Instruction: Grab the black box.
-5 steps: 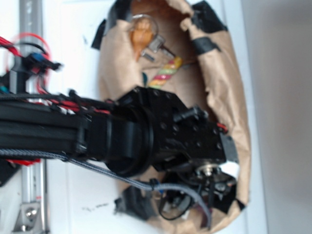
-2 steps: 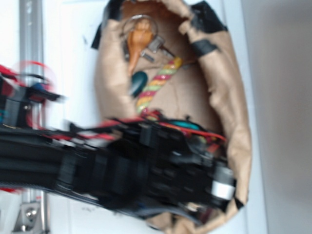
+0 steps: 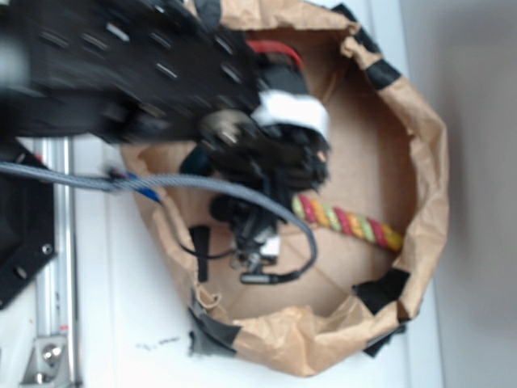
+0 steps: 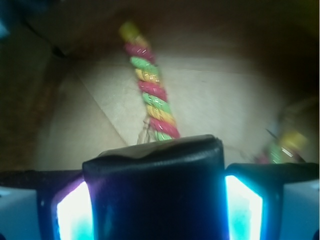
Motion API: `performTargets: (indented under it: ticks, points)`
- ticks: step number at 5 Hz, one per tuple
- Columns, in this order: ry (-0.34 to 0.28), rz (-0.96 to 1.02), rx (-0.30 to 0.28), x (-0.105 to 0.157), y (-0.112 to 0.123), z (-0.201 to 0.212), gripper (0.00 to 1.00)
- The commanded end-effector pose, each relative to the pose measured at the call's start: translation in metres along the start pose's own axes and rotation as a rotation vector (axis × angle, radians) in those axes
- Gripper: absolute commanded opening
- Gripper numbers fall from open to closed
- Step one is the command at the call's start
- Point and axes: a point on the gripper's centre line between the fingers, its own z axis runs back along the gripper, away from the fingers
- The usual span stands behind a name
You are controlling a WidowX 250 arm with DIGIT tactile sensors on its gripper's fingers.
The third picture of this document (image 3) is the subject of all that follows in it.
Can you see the dark green oval case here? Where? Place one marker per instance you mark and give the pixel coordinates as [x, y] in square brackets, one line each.
[196, 163]

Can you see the brown paper bin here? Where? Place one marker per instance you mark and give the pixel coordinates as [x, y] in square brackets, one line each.
[380, 222]

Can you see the metal corner bracket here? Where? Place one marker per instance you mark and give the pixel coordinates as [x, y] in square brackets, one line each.
[48, 363]

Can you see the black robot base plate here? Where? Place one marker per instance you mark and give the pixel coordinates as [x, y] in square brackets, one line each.
[27, 232]

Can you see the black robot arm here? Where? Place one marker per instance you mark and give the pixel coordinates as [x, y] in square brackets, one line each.
[148, 72]

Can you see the aluminium rail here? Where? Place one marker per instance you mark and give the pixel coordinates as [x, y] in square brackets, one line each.
[56, 285]

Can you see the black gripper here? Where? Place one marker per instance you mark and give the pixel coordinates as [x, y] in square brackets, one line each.
[279, 149]

